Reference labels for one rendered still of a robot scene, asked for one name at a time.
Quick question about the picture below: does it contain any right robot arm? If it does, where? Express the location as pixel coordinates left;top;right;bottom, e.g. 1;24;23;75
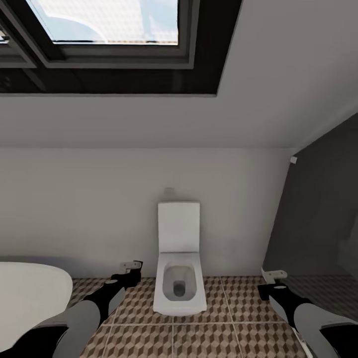
257;270;358;358

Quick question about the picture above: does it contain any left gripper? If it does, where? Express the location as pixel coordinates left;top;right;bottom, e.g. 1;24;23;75
111;272;141;289

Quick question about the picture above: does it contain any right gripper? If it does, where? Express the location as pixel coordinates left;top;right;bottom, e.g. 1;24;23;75
257;283;286;301

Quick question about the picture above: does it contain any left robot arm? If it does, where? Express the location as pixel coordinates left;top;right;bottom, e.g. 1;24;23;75
0;261;141;358

